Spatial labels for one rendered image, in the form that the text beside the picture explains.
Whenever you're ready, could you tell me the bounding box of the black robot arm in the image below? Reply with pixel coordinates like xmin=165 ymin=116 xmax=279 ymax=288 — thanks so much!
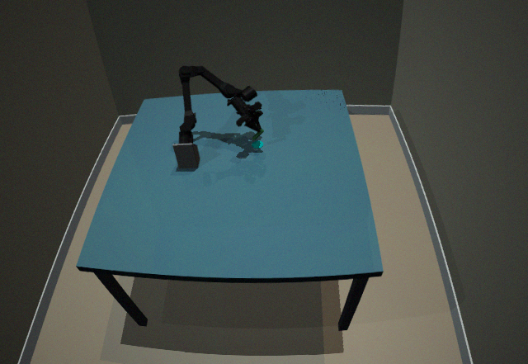
xmin=179 ymin=66 xmax=262 ymax=144

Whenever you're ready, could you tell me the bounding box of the green rectangular post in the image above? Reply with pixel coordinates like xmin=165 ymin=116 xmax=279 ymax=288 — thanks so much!
xmin=252 ymin=129 xmax=264 ymax=140

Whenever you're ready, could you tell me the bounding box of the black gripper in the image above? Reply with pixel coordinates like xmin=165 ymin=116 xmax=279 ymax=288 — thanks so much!
xmin=236 ymin=103 xmax=263 ymax=132

